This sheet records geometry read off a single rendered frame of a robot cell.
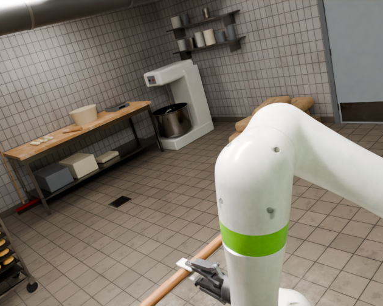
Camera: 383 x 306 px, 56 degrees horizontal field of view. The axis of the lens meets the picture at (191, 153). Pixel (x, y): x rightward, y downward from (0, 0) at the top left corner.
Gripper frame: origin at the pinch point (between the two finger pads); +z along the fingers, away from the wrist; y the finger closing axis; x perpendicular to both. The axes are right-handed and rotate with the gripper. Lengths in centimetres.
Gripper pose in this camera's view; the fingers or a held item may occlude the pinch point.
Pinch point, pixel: (188, 269)
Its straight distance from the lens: 114.3
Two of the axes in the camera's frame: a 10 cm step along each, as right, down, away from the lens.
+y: 2.7, 9.1, 3.3
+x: 6.9, -4.2, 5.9
